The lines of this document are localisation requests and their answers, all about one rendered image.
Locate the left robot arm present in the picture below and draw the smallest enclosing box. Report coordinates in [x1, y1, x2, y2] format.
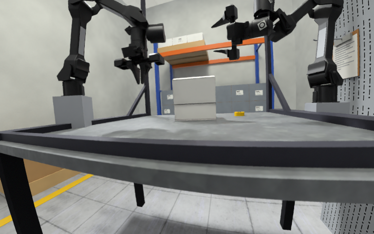
[226, 0, 344, 103]

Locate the brown clipboard with paper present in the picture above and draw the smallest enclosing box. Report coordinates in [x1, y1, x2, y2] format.
[334, 29, 359, 76]

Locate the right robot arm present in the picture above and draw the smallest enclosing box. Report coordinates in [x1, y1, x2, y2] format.
[57, 0, 166, 96]

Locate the white sheet of paper with printed lines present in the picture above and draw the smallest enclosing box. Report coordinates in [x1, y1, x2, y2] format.
[333, 34, 358, 79]

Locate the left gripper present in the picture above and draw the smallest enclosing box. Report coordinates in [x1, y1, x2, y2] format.
[211, 4, 253, 60]

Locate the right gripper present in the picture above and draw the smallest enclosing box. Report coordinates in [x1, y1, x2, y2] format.
[114, 40, 165, 85]

